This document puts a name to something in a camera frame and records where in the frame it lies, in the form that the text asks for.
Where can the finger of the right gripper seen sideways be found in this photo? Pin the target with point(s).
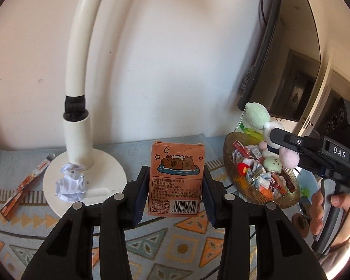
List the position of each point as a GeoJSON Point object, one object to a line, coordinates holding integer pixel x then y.
{"type": "Point", "coordinates": [294, 142]}

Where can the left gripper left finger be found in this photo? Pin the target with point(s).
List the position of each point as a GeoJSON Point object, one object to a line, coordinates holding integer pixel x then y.
{"type": "Point", "coordinates": [121, 212]}

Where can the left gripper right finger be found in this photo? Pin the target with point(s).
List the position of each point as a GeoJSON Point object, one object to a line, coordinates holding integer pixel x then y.
{"type": "Point", "coordinates": [226, 210]}

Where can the dark red card box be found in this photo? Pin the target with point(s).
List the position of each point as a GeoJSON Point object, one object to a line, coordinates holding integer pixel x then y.
{"type": "Point", "coordinates": [242, 152]}

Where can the three colour plush dango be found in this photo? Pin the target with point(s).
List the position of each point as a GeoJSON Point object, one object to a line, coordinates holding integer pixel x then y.
{"type": "Point", "coordinates": [257, 117]}

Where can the small paper ball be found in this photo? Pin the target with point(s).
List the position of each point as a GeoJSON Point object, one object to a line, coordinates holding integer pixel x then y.
{"type": "Point", "coordinates": [71, 187]}

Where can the orange capybara card box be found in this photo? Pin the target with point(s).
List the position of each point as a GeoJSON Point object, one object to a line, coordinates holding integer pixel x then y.
{"type": "Point", "coordinates": [176, 175]}

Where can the naruto card box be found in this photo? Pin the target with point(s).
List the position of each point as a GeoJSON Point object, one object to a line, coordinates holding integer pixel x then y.
{"type": "Point", "coordinates": [21, 191]}

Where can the red plush toy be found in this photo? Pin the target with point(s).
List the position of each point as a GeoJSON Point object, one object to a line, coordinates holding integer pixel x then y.
{"type": "Point", "coordinates": [244, 170]}

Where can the ribbed glass bowl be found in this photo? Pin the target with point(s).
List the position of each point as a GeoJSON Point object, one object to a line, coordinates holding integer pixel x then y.
{"type": "Point", "coordinates": [265, 185]}

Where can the white desk lamp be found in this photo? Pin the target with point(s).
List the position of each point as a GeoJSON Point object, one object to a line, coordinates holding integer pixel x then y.
{"type": "Point", "coordinates": [103, 175]}

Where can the black monitor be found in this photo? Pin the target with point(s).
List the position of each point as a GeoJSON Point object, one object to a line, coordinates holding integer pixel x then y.
{"type": "Point", "coordinates": [284, 72]}

